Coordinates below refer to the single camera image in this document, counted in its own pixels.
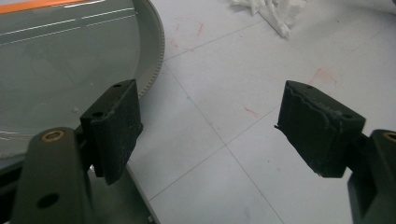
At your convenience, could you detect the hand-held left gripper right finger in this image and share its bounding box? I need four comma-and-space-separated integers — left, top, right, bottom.
275, 79, 367, 179

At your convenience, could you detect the white paper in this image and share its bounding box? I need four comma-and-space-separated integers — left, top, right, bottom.
230, 0, 309, 40

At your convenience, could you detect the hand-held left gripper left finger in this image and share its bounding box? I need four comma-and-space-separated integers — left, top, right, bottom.
79, 78, 144, 186

